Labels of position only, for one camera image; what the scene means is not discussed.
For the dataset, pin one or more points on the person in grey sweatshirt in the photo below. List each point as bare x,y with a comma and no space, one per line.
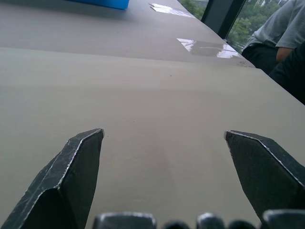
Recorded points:
281,43

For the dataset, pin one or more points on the dark window frame post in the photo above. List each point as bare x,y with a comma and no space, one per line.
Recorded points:
220,15

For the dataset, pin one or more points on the blue box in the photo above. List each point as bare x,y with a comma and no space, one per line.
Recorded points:
104,3

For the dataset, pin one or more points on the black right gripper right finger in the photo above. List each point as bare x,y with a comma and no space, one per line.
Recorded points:
264,171

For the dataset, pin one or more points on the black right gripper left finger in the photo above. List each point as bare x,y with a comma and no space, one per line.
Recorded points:
71,176

